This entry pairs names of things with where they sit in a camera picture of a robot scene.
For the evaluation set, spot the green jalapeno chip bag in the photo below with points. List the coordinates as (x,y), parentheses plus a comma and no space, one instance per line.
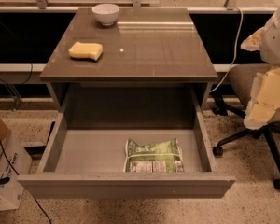
(163,157)

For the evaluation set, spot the white cardboard box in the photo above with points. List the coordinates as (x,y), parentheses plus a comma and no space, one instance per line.
(14,160)

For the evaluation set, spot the white ceramic bowl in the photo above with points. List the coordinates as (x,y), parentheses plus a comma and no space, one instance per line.
(106,14)

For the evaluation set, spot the open grey top drawer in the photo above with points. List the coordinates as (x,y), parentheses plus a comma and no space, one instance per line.
(85,155)

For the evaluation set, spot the brown cabinet with glossy top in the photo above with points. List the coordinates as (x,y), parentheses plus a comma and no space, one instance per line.
(146,48)

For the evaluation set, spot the yellow sponge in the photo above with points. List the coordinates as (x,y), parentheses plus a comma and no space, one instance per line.
(86,51)

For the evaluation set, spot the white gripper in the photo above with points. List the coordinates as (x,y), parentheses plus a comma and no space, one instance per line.
(276,41)

